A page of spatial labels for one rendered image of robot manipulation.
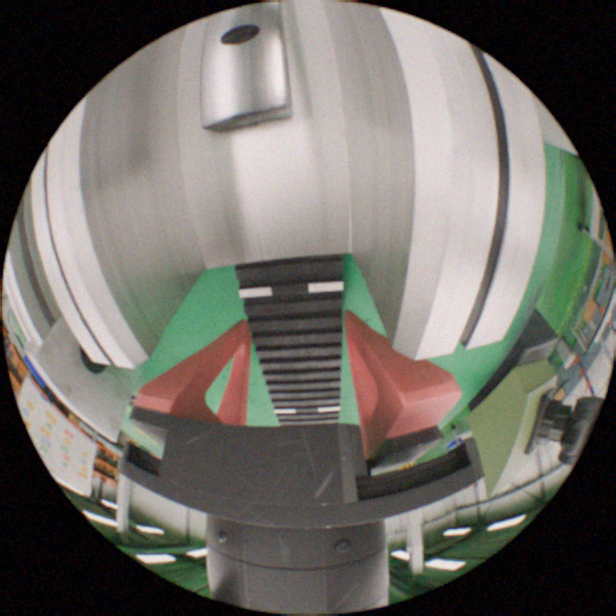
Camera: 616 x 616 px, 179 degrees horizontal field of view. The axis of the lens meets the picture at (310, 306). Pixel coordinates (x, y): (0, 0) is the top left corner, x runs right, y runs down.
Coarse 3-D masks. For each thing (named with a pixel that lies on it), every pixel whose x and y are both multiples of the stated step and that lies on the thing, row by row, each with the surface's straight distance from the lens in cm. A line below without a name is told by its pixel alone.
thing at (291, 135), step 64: (320, 0) 10; (128, 64) 6; (192, 64) 8; (256, 64) 6; (320, 64) 7; (384, 64) 3; (448, 64) 3; (64, 128) 5; (128, 128) 5; (192, 128) 7; (256, 128) 6; (320, 128) 6; (384, 128) 3; (448, 128) 2; (512, 128) 3; (64, 192) 4; (128, 192) 5; (192, 192) 7; (256, 192) 6; (320, 192) 6; (384, 192) 3; (448, 192) 2; (512, 192) 3; (64, 256) 5; (128, 256) 5; (192, 256) 7; (256, 256) 7; (384, 256) 4; (448, 256) 3; (512, 256) 3; (128, 320) 4; (384, 320) 4; (448, 320) 3
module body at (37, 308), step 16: (32, 208) 17; (16, 224) 16; (32, 224) 16; (16, 240) 16; (32, 240) 16; (16, 256) 16; (32, 256) 16; (16, 272) 15; (32, 272) 17; (16, 288) 15; (32, 288) 16; (48, 288) 16; (16, 304) 23; (32, 304) 15; (48, 304) 16; (32, 320) 15; (48, 320) 17; (32, 336) 17
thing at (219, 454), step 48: (240, 336) 12; (192, 384) 8; (240, 384) 12; (144, 432) 9; (192, 432) 6; (240, 432) 5; (288, 432) 5; (336, 432) 5; (192, 480) 6; (240, 480) 5; (288, 480) 5; (336, 480) 5
